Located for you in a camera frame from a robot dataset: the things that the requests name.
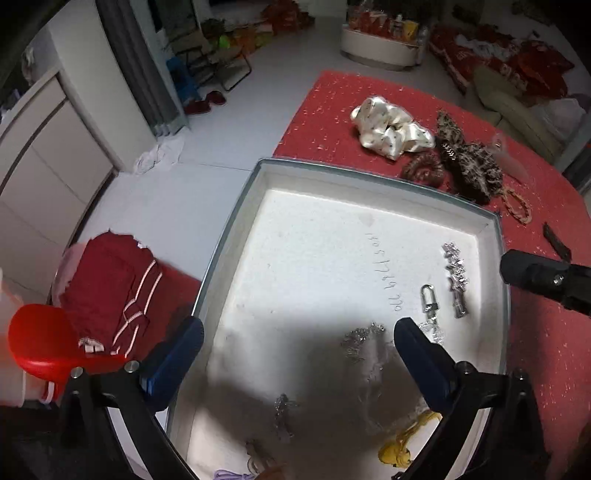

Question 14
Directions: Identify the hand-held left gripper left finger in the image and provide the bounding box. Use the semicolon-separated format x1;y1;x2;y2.
51;316;205;480

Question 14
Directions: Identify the white cabinet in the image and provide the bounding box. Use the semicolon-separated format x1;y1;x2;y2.
0;65;117;289

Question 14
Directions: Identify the red sweater with white stripes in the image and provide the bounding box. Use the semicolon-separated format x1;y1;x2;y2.
60;232;165;356

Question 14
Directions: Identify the pink plastic basin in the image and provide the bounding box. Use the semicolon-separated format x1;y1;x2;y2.
51;244;86;306

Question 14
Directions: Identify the black folding chair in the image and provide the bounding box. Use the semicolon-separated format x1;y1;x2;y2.
178;39;254;92

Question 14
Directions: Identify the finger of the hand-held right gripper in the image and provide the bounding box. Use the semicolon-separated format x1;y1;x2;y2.
501;249;591;317

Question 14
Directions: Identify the pile of red packages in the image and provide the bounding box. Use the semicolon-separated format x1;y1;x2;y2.
429;22;578;100

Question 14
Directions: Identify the blue plastic stool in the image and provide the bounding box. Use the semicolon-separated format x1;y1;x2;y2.
166;58;197;96

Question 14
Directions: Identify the white cloth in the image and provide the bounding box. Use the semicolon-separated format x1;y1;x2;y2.
134;137;185;175

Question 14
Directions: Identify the yellow hair tie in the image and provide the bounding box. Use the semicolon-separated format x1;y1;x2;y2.
378;410;441;467

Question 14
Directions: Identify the purple hair tie with flower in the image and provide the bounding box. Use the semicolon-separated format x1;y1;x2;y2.
215;440;278;480

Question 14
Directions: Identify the beige sofa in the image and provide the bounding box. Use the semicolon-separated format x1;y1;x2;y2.
471;65;570;160

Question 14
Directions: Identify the round white coffee table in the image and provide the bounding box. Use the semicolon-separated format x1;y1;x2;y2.
341;8;428;71

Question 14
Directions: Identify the pair of red slippers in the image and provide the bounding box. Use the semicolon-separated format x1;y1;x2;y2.
184;90;227;117

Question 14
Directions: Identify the clear crystal bracelet with clasp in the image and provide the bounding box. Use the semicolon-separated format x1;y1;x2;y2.
367;284;445;423

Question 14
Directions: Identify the dark brown scrunchie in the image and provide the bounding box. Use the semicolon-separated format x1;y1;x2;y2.
401;150;447;186

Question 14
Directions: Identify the small black hair clip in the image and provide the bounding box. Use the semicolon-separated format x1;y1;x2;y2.
542;222;573;260

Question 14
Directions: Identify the red speckled tablecloth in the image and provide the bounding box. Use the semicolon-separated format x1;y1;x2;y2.
272;70;591;480

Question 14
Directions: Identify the white shallow tray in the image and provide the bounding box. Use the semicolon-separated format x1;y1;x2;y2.
164;158;511;480

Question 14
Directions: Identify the silver rhinestone hair clip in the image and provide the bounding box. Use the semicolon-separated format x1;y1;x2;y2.
442;242;470;319

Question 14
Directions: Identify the leopard print scrunchie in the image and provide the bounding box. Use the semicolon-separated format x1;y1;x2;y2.
436;110;505;205

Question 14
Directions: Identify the cream satin scrunchie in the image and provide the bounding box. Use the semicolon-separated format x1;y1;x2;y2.
351;96;436;161

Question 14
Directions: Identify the translucent hair claw clip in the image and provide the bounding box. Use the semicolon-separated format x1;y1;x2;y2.
492;133;532;179

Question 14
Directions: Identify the grey curtain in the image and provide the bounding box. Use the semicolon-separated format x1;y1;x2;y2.
95;0;190;139

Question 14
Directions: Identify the red plastic chair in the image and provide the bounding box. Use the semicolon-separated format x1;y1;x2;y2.
8;304;131;385

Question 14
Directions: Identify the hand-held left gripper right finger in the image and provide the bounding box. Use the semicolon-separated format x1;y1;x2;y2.
393;317;550;480

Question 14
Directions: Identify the beige braided hair tie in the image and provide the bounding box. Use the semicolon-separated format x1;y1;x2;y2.
501;189;534;226

